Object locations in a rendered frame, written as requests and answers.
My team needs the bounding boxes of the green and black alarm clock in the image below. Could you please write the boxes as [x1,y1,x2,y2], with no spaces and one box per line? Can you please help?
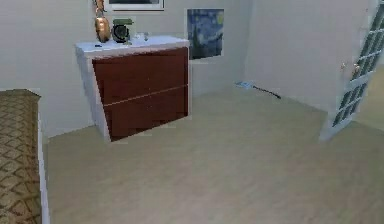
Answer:
[111,17,135,45]

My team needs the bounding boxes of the bed with brown patterned cover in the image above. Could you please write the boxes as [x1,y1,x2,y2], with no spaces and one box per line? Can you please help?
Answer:
[0,88,52,224]

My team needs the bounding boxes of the white and red-brown chest of drawers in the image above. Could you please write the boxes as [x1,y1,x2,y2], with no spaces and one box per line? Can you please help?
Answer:
[74,35,191,143]

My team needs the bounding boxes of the black stick with blue-white head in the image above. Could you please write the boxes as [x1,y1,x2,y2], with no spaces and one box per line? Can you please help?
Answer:
[235,80,282,100]

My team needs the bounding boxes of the blue starry night painting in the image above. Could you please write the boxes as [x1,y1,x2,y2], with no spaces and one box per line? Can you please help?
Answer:
[185,8,225,61]

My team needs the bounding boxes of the white framed picture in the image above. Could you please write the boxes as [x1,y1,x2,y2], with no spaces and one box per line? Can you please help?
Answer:
[105,0,166,12]

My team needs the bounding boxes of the white glazed room door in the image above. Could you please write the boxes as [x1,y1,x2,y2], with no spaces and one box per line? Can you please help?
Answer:
[319,0,384,142]

